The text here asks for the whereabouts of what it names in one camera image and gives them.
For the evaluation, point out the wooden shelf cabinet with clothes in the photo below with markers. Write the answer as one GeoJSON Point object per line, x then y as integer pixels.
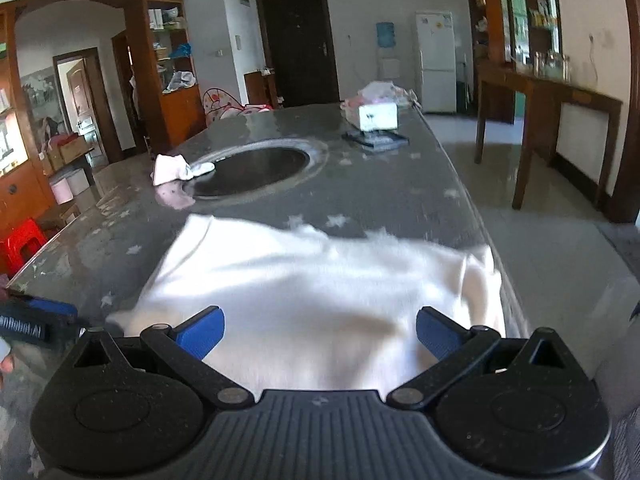
{"type": "Point", "coordinates": [180, 115]}

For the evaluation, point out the person's left hand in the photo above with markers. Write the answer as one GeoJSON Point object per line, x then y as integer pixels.
{"type": "Point", "coordinates": [6, 357]}

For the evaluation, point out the wall painting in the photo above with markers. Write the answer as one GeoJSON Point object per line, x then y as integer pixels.
{"type": "Point", "coordinates": [42, 95]}

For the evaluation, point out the red plastic stool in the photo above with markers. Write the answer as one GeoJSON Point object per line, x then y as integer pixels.
{"type": "Point", "coordinates": [20, 245]}

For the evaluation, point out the glass jar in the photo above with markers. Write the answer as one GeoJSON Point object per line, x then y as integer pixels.
{"type": "Point", "coordinates": [564, 67]}
{"type": "Point", "coordinates": [551, 66]}
{"type": "Point", "coordinates": [538, 65]}

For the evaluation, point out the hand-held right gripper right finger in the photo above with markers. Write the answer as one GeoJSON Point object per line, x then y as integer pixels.
{"type": "Point", "coordinates": [440, 332]}

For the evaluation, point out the printed cardboard box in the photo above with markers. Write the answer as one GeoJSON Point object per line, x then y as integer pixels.
{"type": "Point", "coordinates": [76, 150]}

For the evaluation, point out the blue water bottle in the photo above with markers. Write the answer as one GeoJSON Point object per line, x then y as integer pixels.
{"type": "Point", "coordinates": [385, 35]}

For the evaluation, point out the polka dot play tent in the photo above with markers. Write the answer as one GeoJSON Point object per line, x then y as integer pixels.
{"type": "Point", "coordinates": [220, 102]}

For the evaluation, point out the plain cardboard box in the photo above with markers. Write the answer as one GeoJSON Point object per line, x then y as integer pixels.
{"type": "Point", "coordinates": [52, 159]}

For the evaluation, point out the dark wooden console table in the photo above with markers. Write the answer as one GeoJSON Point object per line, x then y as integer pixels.
{"type": "Point", "coordinates": [550, 90]}

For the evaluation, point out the small wooden cabinet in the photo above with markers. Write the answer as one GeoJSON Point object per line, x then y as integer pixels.
{"type": "Point", "coordinates": [257, 90]}

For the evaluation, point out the brown interior door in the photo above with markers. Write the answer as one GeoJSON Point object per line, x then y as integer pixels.
{"type": "Point", "coordinates": [85, 105]}

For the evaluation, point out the pink knitted cloth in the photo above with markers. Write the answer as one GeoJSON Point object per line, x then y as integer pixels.
{"type": "Point", "coordinates": [167, 169]}

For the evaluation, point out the grey quilted star tablecloth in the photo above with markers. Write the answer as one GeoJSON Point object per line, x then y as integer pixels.
{"type": "Point", "coordinates": [390, 185]}

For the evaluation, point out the wall socket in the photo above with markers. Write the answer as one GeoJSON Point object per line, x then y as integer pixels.
{"type": "Point", "coordinates": [600, 37]}

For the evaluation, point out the cream sweatshirt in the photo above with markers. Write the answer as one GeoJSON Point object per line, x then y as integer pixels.
{"type": "Point", "coordinates": [300, 300]}

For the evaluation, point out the white storage box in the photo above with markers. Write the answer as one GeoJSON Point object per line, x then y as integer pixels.
{"type": "Point", "coordinates": [78, 182]}

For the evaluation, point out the floral cloth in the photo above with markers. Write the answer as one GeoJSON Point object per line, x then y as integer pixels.
{"type": "Point", "coordinates": [405, 96]}

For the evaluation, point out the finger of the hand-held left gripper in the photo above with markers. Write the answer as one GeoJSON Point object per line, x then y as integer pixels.
{"type": "Point", "coordinates": [50, 307]}

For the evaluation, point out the wooden shelf cabinet with mirror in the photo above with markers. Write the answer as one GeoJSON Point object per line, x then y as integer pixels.
{"type": "Point", "coordinates": [492, 20]}

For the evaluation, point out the white refrigerator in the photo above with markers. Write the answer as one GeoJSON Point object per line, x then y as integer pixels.
{"type": "Point", "coordinates": [435, 60]}

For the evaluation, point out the dark entrance door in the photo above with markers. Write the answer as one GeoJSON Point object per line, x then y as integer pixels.
{"type": "Point", "coordinates": [300, 45]}

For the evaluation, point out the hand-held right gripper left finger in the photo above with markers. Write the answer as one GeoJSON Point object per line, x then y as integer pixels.
{"type": "Point", "coordinates": [201, 331]}

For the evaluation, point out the black flat frame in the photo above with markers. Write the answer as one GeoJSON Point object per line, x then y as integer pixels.
{"type": "Point", "coordinates": [375, 140]}

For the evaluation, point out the white tissue box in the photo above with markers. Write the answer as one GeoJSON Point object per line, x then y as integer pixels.
{"type": "Point", "coordinates": [380, 116]}

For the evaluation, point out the grey doormat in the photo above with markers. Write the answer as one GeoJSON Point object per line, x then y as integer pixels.
{"type": "Point", "coordinates": [625, 250]}

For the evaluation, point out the pink round box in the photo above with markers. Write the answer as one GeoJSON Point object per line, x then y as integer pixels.
{"type": "Point", "coordinates": [62, 193]}

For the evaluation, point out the round black cooktop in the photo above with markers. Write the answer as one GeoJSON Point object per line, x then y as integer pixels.
{"type": "Point", "coordinates": [250, 170]}

